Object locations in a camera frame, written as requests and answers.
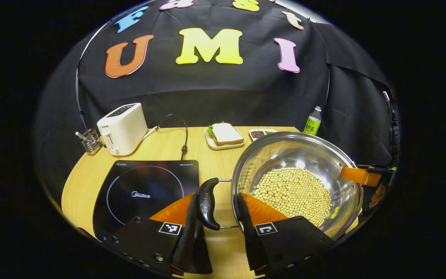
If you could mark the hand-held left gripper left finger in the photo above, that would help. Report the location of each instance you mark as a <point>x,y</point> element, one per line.
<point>186,248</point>

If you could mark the white toaster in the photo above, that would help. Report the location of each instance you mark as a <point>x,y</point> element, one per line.
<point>124,128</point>

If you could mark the black induction cooktop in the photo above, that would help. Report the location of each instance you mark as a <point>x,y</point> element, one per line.
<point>145,182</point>

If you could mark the pale sandwich plate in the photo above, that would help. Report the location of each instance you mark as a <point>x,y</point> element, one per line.
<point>223,147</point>

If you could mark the sandwich with lettuce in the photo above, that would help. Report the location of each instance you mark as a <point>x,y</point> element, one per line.
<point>227,133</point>

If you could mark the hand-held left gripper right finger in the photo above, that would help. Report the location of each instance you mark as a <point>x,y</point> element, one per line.
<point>252,240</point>

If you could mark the stainless steel pot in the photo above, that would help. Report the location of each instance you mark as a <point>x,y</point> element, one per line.
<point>292,151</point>

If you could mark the green drink bottle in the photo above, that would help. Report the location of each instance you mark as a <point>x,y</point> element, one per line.
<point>313,124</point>

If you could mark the black backdrop cloth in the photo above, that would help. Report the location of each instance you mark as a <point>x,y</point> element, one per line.
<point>207,93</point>

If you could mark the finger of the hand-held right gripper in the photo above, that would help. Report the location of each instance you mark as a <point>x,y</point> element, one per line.
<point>356,175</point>

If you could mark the pile of soybeans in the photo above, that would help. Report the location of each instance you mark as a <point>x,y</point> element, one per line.
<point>296,190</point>

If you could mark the sectioned dish of beans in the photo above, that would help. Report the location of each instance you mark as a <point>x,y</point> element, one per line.
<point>257,134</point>

